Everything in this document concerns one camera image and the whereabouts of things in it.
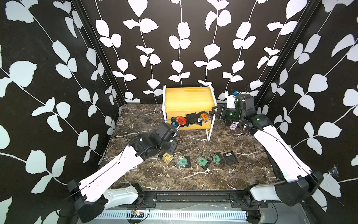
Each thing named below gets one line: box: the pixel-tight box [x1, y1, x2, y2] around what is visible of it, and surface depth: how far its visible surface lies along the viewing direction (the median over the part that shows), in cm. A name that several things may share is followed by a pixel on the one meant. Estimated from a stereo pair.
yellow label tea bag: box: [161, 152, 175, 164], surface depth 92 cm
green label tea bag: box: [194, 156, 212, 171], surface depth 90 cm
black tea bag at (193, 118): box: [185, 111, 208, 126], surface depth 92 cm
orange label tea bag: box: [199, 113, 212, 123], surface depth 92 cm
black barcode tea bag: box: [222, 151, 239, 165], surface depth 92 cm
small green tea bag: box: [210, 154, 221, 165], surface depth 91 cm
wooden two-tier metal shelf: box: [162, 84, 217, 141], surface depth 87 cm
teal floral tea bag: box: [177, 155, 192, 169], surface depth 90 cm
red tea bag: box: [175, 115, 187, 126], surface depth 90 cm
